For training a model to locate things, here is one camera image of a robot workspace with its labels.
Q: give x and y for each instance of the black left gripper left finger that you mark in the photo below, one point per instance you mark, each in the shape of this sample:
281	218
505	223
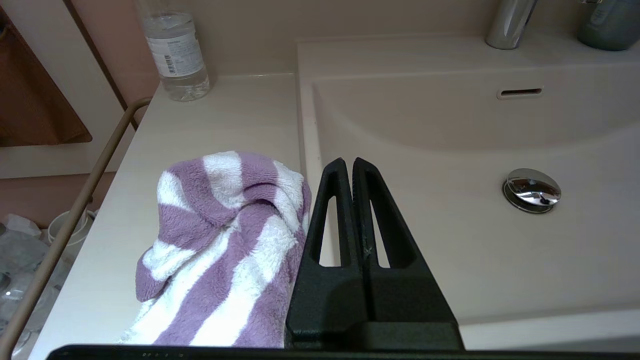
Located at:
325	300

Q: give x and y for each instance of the white cup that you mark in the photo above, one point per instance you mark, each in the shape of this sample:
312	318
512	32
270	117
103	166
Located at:
75	235

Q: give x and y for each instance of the chrome faucet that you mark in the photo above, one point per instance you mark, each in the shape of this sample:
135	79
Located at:
507	25

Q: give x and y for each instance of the chrome drain stopper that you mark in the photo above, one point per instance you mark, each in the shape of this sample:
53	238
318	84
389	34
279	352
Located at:
532	189

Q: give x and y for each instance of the bronze towel rail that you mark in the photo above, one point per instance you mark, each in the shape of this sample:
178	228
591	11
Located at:
75	220

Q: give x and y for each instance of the dark grey soap dispenser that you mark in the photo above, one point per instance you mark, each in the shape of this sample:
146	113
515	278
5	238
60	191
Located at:
610	25

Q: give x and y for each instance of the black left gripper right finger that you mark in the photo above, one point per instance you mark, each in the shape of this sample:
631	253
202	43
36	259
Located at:
405	295

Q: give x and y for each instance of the plastic wrapped bottle pack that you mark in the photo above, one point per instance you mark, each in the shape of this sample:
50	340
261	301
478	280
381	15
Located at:
22	255

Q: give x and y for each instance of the slim clear water bottle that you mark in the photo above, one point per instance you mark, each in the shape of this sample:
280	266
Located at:
177	55

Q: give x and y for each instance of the beige ceramic sink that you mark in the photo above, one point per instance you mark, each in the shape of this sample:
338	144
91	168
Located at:
450	130

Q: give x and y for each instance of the purple white striped towel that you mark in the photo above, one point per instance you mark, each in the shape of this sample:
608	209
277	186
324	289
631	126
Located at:
220	260

